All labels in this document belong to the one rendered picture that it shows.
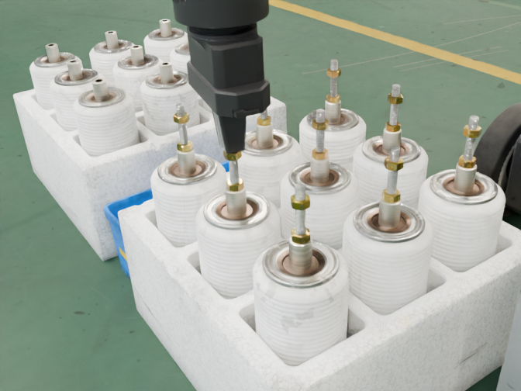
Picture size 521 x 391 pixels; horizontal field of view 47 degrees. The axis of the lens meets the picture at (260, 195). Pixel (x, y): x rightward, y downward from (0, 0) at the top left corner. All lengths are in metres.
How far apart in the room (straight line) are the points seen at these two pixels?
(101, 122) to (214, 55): 0.46
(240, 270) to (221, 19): 0.27
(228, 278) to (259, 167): 0.17
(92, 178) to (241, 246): 0.39
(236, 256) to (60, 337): 0.37
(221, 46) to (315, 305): 0.25
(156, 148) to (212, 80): 0.45
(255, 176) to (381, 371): 0.30
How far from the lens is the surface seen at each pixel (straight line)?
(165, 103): 1.03
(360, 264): 0.65
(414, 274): 0.66
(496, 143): 1.06
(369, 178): 0.78
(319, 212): 0.71
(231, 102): 0.56
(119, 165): 0.99
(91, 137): 1.01
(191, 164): 0.76
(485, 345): 0.81
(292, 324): 0.59
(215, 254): 0.67
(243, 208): 0.67
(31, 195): 1.30
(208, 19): 0.55
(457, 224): 0.71
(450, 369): 0.77
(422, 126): 1.47
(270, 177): 0.79
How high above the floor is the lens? 0.62
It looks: 32 degrees down
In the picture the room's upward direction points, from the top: 3 degrees counter-clockwise
